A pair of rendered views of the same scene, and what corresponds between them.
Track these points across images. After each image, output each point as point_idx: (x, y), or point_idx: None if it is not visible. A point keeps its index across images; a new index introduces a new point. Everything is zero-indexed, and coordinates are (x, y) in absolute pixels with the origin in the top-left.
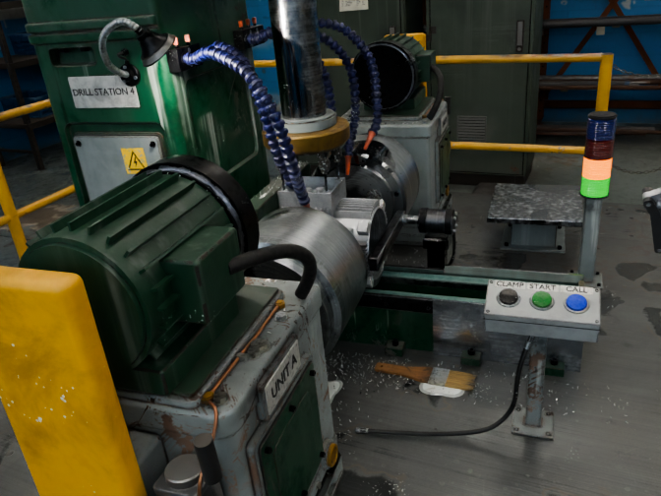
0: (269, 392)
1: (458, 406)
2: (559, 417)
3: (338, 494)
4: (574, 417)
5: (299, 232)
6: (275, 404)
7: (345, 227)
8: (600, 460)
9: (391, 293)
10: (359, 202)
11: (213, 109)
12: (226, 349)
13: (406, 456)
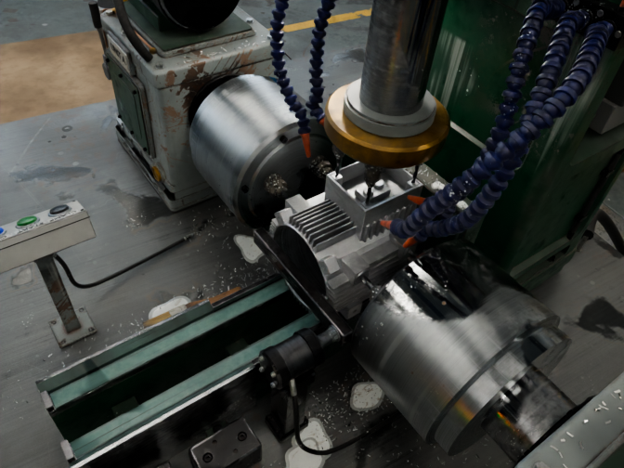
0: (109, 40)
1: (142, 303)
2: (54, 348)
3: (161, 201)
4: (40, 357)
5: (244, 102)
6: (113, 55)
7: (249, 155)
8: (4, 330)
9: (265, 295)
10: (319, 219)
11: (471, 45)
12: (133, 18)
13: (144, 244)
